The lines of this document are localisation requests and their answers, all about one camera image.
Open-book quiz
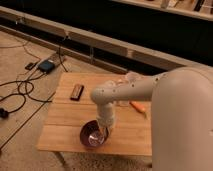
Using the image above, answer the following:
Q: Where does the small black device on floor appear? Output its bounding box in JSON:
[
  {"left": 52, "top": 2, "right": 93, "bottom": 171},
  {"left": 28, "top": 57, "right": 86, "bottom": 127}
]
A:
[{"left": 25, "top": 62, "right": 38, "bottom": 71}]

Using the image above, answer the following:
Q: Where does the white bottle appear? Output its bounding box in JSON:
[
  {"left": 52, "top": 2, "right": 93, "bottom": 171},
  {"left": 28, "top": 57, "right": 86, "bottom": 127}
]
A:
[{"left": 117, "top": 100, "right": 129, "bottom": 107}]

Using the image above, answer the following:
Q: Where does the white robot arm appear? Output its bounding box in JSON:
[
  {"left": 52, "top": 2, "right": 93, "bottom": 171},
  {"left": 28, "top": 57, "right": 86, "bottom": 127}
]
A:
[{"left": 91, "top": 66, "right": 213, "bottom": 171}]

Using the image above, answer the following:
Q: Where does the black cable on floor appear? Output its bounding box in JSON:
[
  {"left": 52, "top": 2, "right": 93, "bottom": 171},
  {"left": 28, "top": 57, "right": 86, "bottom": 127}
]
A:
[{"left": 0, "top": 39, "right": 68, "bottom": 151}]

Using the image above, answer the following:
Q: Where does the wooden table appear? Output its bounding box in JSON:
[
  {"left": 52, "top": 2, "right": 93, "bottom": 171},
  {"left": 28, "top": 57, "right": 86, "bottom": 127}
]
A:
[{"left": 37, "top": 73, "right": 152, "bottom": 156}]

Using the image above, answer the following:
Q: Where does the black plug on floor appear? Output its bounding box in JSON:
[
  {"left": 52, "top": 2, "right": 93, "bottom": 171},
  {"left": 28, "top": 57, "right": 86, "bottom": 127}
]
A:
[{"left": 0, "top": 108, "right": 9, "bottom": 119}]

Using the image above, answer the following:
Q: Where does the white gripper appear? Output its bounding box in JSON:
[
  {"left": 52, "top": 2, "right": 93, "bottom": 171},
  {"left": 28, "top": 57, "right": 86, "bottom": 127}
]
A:
[{"left": 97, "top": 103, "right": 115, "bottom": 136}]

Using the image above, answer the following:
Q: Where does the orange carrot toy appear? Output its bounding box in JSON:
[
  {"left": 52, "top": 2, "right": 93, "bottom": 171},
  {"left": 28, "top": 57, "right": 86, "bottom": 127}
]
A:
[{"left": 130, "top": 101, "right": 146, "bottom": 114}]

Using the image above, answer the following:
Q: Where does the black power adapter box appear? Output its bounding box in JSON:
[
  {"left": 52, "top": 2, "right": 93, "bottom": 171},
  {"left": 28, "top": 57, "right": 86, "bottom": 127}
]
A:
[{"left": 38, "top": 60, "right": 55, "bottom": 73}]

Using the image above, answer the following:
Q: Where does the dark brown rectangular box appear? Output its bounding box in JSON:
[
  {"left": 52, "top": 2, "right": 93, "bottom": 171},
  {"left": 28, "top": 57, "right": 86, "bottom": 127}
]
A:
[{"left": 70, "top": 84, "right": 84, "bottom": 101}]

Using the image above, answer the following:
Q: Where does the purple ceramic bowl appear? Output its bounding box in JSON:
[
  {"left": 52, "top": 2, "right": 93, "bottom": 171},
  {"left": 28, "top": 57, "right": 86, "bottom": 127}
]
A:
[{"left": 80, "top": 120, "right": 109, "bottom": 148}]

